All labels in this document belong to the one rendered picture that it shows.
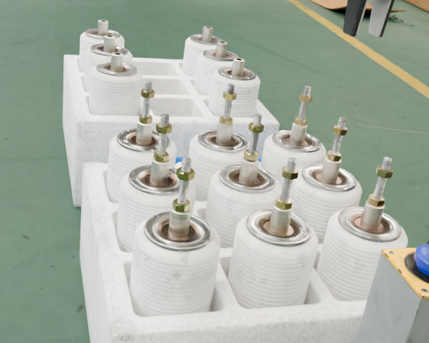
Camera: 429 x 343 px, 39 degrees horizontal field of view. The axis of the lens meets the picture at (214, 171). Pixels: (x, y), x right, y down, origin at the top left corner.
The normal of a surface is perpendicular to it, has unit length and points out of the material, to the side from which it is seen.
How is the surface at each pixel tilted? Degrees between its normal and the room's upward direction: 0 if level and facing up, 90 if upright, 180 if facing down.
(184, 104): 90
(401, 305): 90
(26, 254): 0
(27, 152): 0
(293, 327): 90
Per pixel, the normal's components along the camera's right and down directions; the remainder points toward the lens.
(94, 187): 0.13, -0.89
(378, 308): -0.96, 0.01
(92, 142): 0.26, 0.47
